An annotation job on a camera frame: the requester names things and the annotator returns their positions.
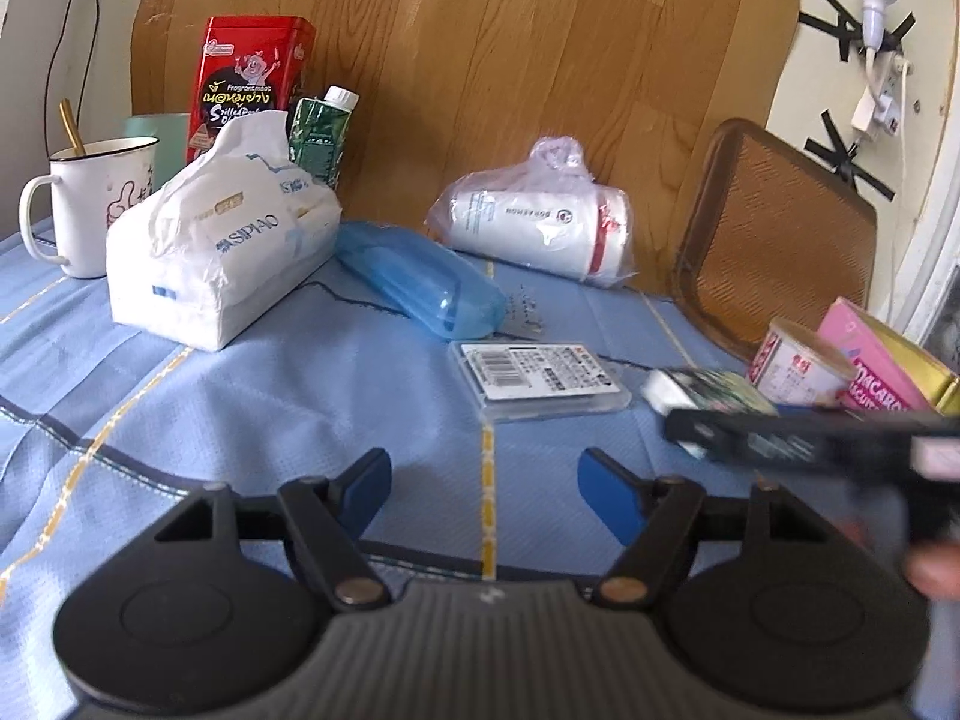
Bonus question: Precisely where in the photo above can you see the green patterned tissue packet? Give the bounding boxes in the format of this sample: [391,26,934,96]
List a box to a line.
[643,367,778,436]

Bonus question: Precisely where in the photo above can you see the person right hand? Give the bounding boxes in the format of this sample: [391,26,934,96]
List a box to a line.
[903,541,960,601]

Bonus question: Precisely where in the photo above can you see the pink gold tin box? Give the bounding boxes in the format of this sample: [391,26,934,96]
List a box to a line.
[817,298,958,416]

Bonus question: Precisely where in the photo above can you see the round baby print tin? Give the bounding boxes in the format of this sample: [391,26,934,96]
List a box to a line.
[747,319,856,406]

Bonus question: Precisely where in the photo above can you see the clear flat plastic case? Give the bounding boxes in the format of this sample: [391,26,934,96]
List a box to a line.
[449,341,633,422]

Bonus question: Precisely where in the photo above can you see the blue striped tablecloth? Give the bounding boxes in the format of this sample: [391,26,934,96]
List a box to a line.
[0,216,932,720]

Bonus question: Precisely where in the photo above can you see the blue plastic case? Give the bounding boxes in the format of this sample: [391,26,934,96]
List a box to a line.
[335,221,508,341]

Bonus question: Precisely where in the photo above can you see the white tissue pack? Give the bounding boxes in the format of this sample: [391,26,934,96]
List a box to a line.
[106,110,342,351]

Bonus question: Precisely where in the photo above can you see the bagged white paper cups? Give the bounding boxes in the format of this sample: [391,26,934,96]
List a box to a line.
[427,137,636,288]

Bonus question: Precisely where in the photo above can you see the white power strip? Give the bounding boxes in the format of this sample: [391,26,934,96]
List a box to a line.
[851,52,911,140]

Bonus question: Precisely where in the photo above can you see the green drink carton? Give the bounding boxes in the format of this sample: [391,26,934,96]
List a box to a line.
[290,86,359,188]

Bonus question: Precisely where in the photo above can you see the white enamel mug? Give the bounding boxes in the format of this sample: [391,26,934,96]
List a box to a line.
[18,137,160,280]

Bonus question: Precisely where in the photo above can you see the pale green box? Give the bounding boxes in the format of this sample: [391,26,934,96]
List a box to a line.
[124,112,189,188]

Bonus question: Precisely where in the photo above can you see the red snack tin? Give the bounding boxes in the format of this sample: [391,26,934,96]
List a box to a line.
[185,15,316,161]

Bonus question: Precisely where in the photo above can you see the gold spoon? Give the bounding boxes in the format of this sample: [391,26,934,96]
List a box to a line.
[59,98,86,158]

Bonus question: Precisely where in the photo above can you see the black hanging cable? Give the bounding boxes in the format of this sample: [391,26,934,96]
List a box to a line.
[40,0,103,160]

